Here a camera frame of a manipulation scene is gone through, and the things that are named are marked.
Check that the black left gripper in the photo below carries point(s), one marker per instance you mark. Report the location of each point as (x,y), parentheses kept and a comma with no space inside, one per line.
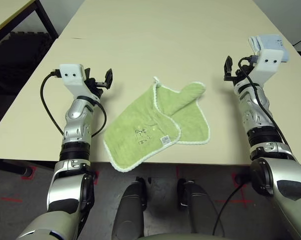
(95,90)

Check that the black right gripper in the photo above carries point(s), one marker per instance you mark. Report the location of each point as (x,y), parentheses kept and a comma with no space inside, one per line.
(241,75)

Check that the green towel white trim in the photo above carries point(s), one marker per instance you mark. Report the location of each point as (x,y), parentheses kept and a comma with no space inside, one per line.
(130,135)

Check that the folded light blue towel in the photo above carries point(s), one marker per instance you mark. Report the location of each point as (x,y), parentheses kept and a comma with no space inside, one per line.
(265,41)

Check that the black foam floor mat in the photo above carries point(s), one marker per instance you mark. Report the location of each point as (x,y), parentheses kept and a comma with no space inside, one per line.
(20,57)

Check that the black table foot bar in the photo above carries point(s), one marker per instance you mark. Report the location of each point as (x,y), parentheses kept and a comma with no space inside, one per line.
(10,166)
(243,179)

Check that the grey robot left leg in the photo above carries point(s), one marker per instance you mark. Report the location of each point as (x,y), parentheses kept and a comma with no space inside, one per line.
(129,212)

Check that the grey robot leg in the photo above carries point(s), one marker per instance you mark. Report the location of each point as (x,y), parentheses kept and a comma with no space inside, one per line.
(129,212)
(203,212)

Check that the grey robot right leg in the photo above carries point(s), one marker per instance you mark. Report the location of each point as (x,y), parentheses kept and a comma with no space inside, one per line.
(203,212)

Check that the grey robot pelvis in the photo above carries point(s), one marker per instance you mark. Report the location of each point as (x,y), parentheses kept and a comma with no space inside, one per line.
(185,237)

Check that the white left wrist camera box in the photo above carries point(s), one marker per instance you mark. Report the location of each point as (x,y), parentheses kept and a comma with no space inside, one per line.
(70,75)

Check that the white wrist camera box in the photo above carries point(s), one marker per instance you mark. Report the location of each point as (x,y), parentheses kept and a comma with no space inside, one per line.
(70,75)
(268,67)

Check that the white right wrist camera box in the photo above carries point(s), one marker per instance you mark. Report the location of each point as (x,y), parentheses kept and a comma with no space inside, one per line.
(268,67)

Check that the beige side table black frame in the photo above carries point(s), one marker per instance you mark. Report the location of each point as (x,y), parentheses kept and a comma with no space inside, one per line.
(5,12)

